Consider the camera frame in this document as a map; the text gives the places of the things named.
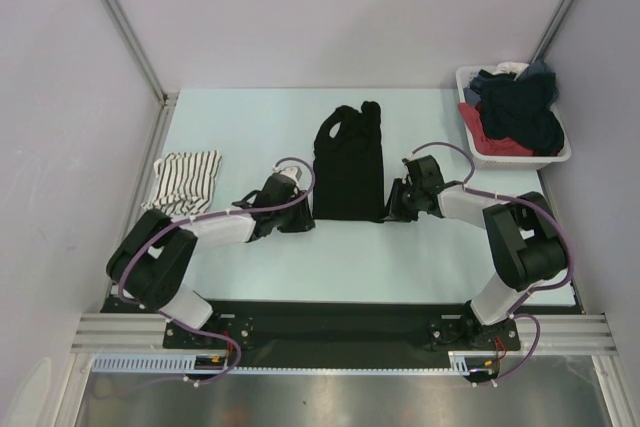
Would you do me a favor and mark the aluminium front rail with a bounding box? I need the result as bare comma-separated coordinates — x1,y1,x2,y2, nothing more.
71,313,618,356

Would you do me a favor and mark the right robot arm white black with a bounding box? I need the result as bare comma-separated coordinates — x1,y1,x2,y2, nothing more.
387,156,574,348

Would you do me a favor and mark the black white striped tank top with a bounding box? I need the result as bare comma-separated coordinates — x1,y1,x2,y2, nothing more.
141,150,222,217

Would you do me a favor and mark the left aluminium corner post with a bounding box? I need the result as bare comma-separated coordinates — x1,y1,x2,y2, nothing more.
72,0,174,106

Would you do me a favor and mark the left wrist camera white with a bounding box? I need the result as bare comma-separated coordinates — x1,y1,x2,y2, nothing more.
273,165,302,184

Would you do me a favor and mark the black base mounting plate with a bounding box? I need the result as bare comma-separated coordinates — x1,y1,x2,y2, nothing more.
99,296,521,369

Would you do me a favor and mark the white slotted cable duct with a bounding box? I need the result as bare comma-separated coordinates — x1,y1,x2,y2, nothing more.
92,352,498,376

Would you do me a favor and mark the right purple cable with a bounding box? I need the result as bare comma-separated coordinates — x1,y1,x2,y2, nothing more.
402,141,576,388

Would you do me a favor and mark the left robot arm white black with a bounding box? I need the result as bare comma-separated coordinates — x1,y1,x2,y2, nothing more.
106,166,315,347

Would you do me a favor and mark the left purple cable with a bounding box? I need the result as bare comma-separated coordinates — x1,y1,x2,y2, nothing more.
94,156,316,393

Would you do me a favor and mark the aluminium corner post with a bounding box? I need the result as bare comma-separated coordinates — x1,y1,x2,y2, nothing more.
72,0,174,106
529,0,609,66

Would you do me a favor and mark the right aluminium corner post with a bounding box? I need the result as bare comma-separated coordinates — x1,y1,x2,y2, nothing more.
529,0,609,66

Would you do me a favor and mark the white plastic laundry basket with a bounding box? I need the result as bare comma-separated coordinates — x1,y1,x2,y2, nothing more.
455,65,572,171

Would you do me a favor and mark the dark clothes pile in basket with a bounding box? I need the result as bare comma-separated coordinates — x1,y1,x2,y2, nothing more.
455,60,569,163

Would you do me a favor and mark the purple cable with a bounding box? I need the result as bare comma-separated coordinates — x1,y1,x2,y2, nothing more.
94,156,316,393
402,141,576,388

